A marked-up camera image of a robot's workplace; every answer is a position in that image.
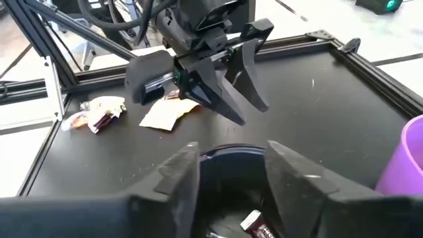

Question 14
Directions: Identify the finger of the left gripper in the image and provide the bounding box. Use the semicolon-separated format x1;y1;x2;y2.
180;58;246;126
226;38;270;113

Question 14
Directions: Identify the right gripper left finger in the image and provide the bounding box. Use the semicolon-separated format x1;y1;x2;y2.
129;141;201;238

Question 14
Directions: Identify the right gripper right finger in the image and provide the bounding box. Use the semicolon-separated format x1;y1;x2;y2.
267;141;381;238

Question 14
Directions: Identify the red clear-wrapped candy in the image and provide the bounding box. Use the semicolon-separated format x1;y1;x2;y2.
61;110;89;132

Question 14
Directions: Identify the black jack-o-lantern bucket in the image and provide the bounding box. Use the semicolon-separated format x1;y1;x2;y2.
197;143;286;238

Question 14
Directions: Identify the purple plastic bucket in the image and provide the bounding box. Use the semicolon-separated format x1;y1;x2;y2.
375;114;423;196

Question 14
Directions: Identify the black device green light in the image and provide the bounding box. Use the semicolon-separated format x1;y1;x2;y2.
355;0;404;16

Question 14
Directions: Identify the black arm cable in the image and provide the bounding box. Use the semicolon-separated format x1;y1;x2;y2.
77;0;181;32

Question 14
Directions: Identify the silver post bracket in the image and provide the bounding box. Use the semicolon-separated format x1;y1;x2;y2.
42;55;66;122

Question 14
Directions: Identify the black aluminium table frame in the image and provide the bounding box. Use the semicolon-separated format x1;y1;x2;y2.
0;0;423;199

